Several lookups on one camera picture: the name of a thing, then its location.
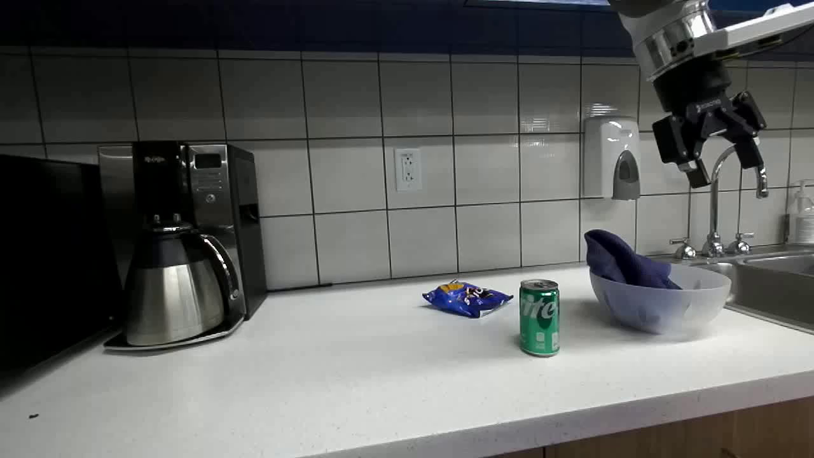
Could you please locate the green soda can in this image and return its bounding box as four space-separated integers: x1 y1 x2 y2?
516 277 565 358

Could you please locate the white wall soap dispenser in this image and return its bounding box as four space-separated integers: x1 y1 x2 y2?
579 103 644 203

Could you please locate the clear soap pump bottle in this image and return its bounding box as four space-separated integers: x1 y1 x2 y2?
783 179 814 250

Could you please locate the dark blue towel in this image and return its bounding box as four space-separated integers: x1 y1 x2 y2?
582 227 685 292

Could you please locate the stainless steel coffee carafe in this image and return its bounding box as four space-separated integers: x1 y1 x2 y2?
121 222 247 348

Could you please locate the chrome faucet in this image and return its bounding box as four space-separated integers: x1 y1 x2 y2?
699 143 774 260

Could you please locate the translucent white plastic bowl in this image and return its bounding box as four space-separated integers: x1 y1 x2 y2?
587 260 736 340

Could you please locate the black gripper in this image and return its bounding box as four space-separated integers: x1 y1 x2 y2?
649 53 770 192

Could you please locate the black microwave oven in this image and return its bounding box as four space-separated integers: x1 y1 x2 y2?
0 152 121 376

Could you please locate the black coffee maker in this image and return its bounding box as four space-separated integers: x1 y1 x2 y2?
96 139 270 351

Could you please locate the white wall power outlet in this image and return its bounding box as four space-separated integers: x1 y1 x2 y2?
395 146 425 193

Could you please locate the blue snack bag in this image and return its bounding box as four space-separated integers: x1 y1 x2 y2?
419 281 516 321

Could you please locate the stainless steel double sink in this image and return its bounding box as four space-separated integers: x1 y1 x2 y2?
652 244 814 328

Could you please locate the white wrist camera mount plate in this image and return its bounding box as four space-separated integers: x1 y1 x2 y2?
714 0 814 55

